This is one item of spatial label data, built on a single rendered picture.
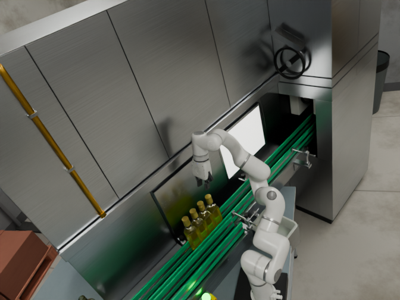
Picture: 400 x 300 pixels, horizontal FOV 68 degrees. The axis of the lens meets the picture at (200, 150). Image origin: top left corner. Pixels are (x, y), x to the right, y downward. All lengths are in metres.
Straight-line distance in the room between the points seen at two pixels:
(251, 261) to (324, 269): 1.33
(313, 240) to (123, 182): 1.83
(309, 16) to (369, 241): 1.80
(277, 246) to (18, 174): 1.02
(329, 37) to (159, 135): 1.05
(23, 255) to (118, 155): 2.18
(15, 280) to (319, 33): 3.12
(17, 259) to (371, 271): 2.98
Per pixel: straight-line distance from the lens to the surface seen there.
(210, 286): 1.70
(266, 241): 1.34
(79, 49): 1.21
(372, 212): 2.99
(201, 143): 1.37
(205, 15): 1.57
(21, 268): 3.37
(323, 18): 1.82
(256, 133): 1.99
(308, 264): 2.65
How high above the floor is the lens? 2.27
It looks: 35 degrees down
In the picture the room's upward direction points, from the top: 19 degrees counter-clockwise
